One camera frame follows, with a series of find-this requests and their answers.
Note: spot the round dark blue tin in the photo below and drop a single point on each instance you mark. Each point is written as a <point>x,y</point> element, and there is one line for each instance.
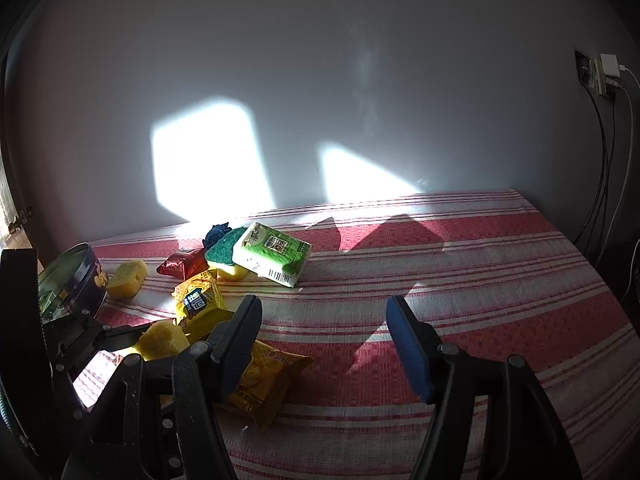
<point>75,280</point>

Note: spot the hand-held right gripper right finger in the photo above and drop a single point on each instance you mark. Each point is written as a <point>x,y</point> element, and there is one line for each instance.
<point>411,352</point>

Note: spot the yellow sponge block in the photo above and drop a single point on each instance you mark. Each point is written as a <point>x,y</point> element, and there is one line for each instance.
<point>127,277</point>
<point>162,340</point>

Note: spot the red wet wipes pack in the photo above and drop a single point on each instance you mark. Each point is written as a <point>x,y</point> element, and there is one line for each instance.
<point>182,262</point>

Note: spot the green and yellow scouring sponge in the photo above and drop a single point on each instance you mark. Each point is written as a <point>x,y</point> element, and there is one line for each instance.
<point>222,255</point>

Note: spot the metal door latch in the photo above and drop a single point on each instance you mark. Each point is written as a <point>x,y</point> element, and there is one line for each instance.
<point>21,220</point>

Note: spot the yellow biscuit snack packet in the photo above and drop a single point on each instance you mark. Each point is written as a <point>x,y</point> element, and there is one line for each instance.
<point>265,377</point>

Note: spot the yellow snack packet dark label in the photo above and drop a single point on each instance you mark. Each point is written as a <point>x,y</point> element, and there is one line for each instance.
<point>200,302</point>

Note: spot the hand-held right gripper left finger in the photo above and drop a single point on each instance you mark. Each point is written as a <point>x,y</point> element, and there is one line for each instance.
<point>239,347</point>

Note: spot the red white striped bed sheet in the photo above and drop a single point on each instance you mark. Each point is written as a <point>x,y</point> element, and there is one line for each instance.
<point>475,280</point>

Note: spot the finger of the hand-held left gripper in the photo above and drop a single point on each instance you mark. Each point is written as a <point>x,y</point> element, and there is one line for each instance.
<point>75,327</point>
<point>107,341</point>

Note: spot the crumpled blue cloth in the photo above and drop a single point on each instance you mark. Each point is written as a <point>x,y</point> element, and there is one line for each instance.
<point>217,234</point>

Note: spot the green and white tissue pack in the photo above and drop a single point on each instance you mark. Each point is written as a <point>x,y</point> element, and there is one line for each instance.
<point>272,252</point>

